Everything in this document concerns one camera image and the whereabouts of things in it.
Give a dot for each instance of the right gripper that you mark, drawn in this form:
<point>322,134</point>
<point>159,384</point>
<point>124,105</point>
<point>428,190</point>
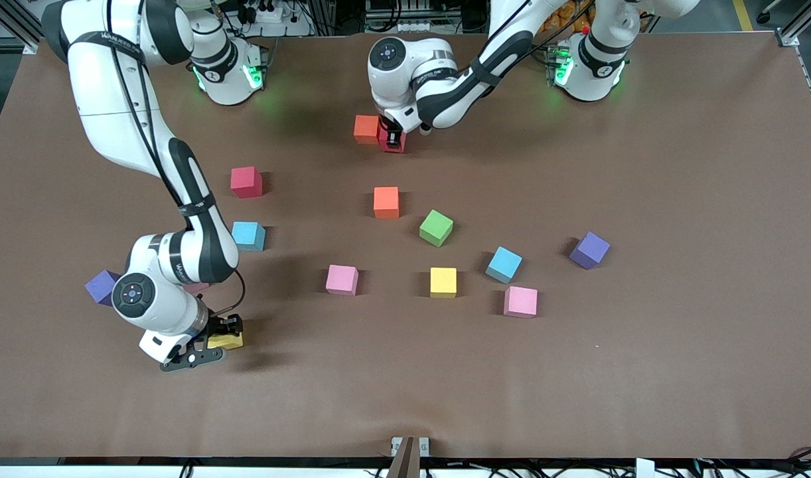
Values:
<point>218,326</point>

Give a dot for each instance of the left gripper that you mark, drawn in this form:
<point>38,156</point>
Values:
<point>391,133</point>

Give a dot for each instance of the red foam cube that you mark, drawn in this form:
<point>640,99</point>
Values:
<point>382,143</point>
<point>246,182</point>

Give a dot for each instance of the yellow foam cube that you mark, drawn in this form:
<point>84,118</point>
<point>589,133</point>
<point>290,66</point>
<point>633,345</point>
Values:
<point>443,282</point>
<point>227,342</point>

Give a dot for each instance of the orange foam cube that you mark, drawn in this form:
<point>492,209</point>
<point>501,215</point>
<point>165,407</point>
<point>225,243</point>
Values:
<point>386,202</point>
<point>366,129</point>

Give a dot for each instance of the green foam cube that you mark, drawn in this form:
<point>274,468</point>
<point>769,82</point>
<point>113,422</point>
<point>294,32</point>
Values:
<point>436,228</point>

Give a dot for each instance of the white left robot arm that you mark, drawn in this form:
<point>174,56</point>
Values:
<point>405,73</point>

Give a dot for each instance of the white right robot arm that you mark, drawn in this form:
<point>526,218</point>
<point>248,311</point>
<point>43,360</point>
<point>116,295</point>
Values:
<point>113,99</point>

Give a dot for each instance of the pink foam cube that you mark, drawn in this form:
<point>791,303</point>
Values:
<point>196,287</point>
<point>342,279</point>
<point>520,301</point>

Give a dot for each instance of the blue foam cube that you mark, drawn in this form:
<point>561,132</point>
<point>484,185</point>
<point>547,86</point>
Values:
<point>249,236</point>
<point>504,264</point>

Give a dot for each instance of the white power strip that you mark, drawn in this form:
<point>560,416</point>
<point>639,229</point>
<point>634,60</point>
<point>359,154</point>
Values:
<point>293,28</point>
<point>412,26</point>

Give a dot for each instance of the purple foam cube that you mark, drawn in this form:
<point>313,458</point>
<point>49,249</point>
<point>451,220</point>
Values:
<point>100,285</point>
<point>589,250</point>

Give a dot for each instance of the brown paper table cover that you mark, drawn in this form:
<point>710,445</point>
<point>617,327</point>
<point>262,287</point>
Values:
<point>405,385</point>

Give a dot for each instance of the pile of orange bags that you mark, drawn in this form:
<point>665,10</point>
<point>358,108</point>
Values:
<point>568,16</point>

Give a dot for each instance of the brown vertical bar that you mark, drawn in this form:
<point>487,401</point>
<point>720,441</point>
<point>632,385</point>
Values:
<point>405,461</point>

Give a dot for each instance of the small white block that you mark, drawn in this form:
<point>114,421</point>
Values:
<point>644,468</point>

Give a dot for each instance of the silver metal bracket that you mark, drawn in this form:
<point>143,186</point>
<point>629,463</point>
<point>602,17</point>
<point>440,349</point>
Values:
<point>424,446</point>

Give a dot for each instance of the aluminium frame profile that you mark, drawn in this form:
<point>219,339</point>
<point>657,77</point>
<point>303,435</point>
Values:
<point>794,32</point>
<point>14,25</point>

